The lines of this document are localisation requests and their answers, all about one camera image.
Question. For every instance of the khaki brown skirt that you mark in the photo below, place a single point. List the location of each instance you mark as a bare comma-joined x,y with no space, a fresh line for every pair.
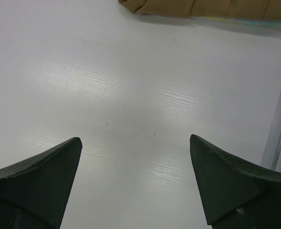
262,10

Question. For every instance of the pastel floral skirt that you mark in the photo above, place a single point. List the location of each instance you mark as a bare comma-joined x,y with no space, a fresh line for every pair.
266,24

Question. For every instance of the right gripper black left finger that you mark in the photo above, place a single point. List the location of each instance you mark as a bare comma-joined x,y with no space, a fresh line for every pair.
34,192

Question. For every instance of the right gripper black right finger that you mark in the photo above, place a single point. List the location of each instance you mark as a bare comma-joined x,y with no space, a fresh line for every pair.
235,193

